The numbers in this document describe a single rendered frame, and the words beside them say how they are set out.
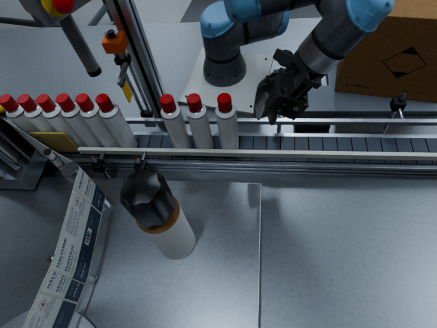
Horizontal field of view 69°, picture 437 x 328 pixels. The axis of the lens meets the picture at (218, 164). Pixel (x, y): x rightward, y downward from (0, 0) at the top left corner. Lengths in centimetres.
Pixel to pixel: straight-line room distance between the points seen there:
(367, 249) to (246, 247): 29
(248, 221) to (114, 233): 34
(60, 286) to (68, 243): 8
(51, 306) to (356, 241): 68
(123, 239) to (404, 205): 72
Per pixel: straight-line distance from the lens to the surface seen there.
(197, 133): 82
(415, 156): 94
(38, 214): 100
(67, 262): 74
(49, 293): 72
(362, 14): 57
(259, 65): 118
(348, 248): 87
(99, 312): 83
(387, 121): 91
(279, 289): 82
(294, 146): 92
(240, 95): 109
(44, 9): 70
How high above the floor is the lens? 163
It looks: 58 degrees down
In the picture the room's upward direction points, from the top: 11 degrees counter-clockwise
